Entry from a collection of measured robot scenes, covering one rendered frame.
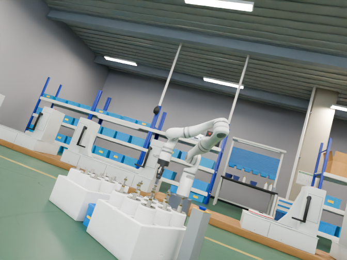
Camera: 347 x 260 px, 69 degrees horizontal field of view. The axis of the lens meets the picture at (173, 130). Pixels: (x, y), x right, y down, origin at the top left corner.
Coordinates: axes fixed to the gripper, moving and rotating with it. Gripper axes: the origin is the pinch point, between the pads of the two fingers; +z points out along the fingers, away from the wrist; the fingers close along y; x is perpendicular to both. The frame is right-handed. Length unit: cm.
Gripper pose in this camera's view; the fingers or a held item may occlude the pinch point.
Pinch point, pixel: (156, 181)
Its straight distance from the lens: 160.0
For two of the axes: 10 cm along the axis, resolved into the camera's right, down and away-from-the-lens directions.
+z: -3.1, 9.4, -1.6
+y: 0.7, 1.9, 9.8
